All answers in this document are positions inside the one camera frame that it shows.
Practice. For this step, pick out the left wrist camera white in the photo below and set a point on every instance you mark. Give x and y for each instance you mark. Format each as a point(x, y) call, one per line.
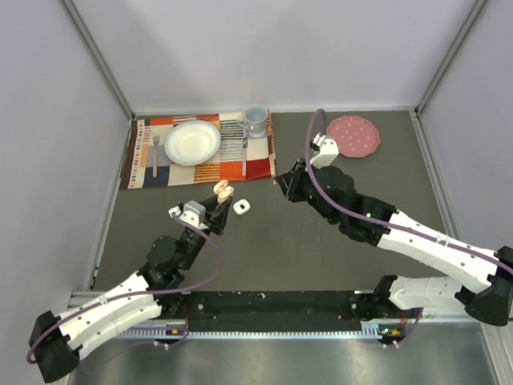
point(191, 213)

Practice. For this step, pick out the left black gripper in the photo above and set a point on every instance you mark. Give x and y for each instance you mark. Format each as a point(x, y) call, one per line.
point(218, 215)

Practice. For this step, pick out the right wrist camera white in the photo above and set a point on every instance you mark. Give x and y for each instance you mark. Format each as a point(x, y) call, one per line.
point(325, 150)

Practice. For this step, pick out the white bowl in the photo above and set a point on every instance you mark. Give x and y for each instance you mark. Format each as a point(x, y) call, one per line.
point(191, 143)

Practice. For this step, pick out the pink dotted plate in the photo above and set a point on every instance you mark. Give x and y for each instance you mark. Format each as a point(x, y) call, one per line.
point(355, 136)

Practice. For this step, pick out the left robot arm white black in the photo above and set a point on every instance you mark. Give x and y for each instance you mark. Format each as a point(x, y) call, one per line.
point(59, 342)

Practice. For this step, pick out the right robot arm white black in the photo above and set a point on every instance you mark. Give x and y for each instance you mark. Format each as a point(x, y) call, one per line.
point(474, 280)

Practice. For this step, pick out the pink handled knife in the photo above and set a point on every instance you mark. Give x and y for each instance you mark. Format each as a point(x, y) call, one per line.
point(244, 154)

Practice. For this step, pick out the patterned orange placemat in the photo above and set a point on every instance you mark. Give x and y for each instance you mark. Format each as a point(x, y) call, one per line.
point(226, 164)

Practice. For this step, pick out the grey cable duct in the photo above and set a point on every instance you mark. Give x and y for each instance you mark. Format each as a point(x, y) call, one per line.
point(164, 331)

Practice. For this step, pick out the light blue mug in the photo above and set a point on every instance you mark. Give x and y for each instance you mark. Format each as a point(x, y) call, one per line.
point(254, 121)

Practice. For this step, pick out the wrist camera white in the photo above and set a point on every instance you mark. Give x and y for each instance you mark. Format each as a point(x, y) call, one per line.
point(191, 213)
point(325, 150)

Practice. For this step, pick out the beige earbud case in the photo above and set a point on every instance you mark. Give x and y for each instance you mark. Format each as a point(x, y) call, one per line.
point(223, 191)

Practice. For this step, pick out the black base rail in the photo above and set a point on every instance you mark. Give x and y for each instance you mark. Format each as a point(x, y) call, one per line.
point(275, 310)

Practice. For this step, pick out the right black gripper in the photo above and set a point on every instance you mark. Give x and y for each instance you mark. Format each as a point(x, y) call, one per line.
point(292, 181)

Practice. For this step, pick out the pink handled fork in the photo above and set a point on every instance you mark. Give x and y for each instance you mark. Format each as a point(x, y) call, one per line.
point(156, 142)

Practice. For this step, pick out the white earbud case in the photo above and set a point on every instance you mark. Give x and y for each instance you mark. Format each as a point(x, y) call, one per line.
point(241, 207)

